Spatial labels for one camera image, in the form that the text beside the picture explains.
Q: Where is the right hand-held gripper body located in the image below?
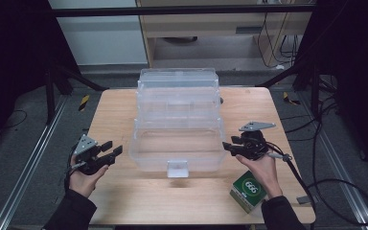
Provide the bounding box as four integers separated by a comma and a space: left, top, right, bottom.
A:
238, 120, 277, 162

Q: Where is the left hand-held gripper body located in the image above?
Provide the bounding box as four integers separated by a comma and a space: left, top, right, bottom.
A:
71, 133, 113, 176

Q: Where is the green and white carton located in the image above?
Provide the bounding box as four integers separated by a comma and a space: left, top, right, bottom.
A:
229, 170, 268, 215

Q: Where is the clear plastic storage box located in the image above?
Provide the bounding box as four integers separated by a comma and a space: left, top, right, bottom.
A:
127, 67, 228, 179

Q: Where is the person's right hand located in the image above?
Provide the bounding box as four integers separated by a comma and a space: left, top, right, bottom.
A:
235, 151, 284, 201

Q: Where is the person's left hand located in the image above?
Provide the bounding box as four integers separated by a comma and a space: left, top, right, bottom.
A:
68, 157, 110, 198

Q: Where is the yellow black floor tape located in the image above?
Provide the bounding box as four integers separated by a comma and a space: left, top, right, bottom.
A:
282, 91, 302, 106
78, 94, 91, 112

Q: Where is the black metal stand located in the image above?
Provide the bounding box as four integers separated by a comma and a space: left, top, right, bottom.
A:
254, 52, 322, 120
43, 61, 110, 127

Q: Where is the grey tape piece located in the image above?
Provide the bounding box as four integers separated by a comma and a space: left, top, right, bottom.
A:
296, 194, 319, 206

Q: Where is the white cabinet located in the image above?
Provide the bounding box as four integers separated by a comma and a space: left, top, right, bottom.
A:
47, 0, 149, 67

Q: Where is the black curtain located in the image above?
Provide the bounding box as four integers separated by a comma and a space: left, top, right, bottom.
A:
295, 0, 368, 178
0, 0, 81, 157

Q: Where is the light wooden desk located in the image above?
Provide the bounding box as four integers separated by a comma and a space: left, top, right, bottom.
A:
135, 0, 316, 69

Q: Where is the black horizontal bar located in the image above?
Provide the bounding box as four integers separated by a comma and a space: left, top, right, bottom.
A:
48, 4, 316, 18

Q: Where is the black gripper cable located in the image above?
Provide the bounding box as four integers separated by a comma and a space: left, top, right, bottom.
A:
264, 142, 318, 230
63, 143, 87, 194

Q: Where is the aluminium floor rail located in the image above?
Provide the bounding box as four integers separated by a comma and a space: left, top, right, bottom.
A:
0, 95, 69, 230
296, 91, 368, 230

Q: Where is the thin black floor cable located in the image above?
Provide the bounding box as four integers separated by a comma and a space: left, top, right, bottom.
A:
0, 109, 29, 132

